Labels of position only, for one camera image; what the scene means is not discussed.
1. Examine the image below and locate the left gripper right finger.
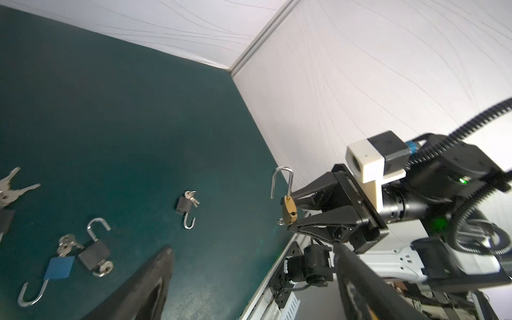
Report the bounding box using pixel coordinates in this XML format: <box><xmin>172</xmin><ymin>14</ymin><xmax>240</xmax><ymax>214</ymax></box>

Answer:
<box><xmin>333</xmin><ymin>243</ymin><xmax>426</xmax><ymax>319</ymax></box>

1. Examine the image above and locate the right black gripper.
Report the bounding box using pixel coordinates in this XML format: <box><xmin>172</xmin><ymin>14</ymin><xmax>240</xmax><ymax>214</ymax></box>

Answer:
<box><xmin>287</xmin><ymin>163</ymin><xmax>389</xmax><ymax>254</ymax></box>

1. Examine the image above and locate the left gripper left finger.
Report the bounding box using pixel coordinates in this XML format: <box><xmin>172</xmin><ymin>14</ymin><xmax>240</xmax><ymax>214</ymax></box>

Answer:
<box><xmin>83</xmin><ymin>245</ymin><xmax>175</xmax><ymax>319</ymax></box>

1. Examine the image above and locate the brass padlock long shackle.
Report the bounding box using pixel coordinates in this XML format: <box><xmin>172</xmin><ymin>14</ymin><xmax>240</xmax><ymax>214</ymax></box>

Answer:
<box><xmin>270</xmin><ymin>166</ymin><xmax>298</xmax><ymax>226</ymax></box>

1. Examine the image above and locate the dark padlock with keys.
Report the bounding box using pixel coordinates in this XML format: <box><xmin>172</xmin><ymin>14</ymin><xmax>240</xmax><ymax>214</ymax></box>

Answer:
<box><xmin>1</xmin><ymin>167</ymin><xmax>41</xmax><ymax>239</ymax></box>
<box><xmin>176</xmin><ymin>191</ymin><xmax>200</xmax><ymax>230</ymax></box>

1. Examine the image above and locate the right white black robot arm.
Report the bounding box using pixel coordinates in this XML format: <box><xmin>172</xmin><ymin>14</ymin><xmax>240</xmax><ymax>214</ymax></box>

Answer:
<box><xmin>269</xmin><ymin>99</ymin><xmax>511</xmax><ymax>319</ymax></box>

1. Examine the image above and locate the dark padlock centre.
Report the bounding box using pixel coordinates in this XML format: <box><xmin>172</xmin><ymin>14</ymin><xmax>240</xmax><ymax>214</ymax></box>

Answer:
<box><xmin>78</xmin><ymin>217</ymin><xmax>114</xmax><ymax>277</ymax></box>

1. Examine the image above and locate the blue padlock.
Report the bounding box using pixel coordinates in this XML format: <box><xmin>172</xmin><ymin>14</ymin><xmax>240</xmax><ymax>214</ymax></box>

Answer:
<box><xmin>17</xmin><ymin>233</ymin><xmax>83</xmax><ymax>307</ymax></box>

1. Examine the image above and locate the green table mat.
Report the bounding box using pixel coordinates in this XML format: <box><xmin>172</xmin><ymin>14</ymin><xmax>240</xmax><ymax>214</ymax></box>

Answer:
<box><xmin>1</xmin><ymin>7</ymin><xmax>291</xmax><ymax>319</ymax></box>

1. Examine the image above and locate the dark padlock with keys top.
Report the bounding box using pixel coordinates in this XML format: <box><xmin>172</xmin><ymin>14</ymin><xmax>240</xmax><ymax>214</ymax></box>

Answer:
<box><xmin>1</xmin><ymin>167</ymin><xmax>41</xmax><ymax>239</ymax></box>

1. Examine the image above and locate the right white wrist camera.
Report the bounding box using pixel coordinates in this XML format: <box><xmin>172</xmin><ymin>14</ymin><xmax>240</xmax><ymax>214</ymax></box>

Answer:
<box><xmin>345</xmin><ymin>131</ymin><xmax>412</xmax><ymax>213</ymax></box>

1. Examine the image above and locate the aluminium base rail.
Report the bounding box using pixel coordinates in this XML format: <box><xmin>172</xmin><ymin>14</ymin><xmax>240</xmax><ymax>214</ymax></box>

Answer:
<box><xmin>238</xmin><ymin>235</ymin><xmax>310</xmax><ymax>319</ymax></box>

